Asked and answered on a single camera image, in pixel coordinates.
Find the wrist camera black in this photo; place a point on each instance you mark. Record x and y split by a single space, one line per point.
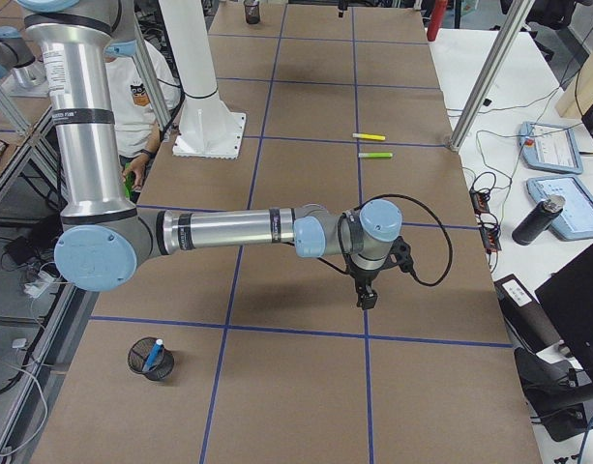
400 255

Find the yellow marker pen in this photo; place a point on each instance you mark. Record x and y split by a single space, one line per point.
369 137

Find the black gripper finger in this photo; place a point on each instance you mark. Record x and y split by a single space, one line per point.
342 7

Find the black mesh cup near left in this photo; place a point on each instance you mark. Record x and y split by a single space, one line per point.
252 11

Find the blue teach pendant rear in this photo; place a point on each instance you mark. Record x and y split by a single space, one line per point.
576 220

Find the blue teach pendant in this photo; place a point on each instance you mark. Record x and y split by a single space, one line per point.
576 220
549 148

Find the aluminium frame post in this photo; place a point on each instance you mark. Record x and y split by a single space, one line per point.
502 44

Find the black thermos bottle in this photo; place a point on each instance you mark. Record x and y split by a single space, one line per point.
539 219

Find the black mesh cup near right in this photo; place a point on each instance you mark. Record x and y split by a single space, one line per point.
138 354

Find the black monitor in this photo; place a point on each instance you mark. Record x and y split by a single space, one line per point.
567 300

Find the orange circuit board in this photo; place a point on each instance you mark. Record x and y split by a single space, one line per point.
488 223

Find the blue marker pen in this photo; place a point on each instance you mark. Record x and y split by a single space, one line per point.
153 356

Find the person in white shirt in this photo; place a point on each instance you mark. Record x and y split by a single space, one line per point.
137 131

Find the green marker pen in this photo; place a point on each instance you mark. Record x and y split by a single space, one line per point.
375 155

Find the black mesh cup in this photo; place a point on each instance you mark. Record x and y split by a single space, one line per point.
138 354
252 11

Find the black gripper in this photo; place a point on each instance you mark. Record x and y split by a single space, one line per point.
363 280

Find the white power strip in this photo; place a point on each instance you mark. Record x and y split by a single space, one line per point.
36 288

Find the blue teach pendant front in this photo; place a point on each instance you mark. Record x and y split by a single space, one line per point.
549 148

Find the white central pedestal column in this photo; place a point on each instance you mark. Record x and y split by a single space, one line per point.
207 128

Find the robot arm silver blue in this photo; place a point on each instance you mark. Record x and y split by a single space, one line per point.
105 237

